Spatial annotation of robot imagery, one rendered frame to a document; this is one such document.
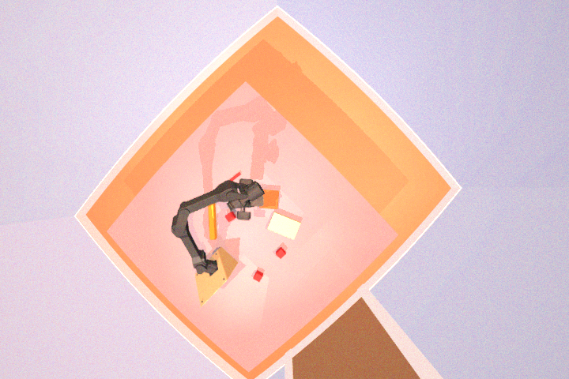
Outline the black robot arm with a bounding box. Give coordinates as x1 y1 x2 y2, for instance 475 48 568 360
171 180 265 276

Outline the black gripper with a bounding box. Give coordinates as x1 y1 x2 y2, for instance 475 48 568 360
237 178 253 221

